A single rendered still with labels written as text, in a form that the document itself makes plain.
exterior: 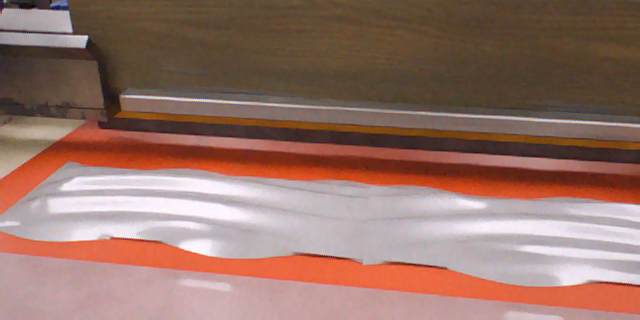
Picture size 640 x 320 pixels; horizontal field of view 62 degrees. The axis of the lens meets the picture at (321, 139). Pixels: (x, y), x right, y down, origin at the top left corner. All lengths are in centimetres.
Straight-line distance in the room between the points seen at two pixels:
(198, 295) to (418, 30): 17
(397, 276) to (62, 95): 22
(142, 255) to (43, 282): 4
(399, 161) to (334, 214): 8
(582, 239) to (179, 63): 23
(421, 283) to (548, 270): 6
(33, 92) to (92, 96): 4
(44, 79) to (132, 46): 6
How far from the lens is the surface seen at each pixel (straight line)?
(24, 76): 36
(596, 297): 25
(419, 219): 26
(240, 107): 30
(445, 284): 23
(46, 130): 40
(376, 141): 32
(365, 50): 30
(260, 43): 30
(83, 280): 25
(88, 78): 34
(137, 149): 35
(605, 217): 30
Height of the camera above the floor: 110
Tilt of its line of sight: 24 degrees down
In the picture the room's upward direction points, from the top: 1 degrees clockwise
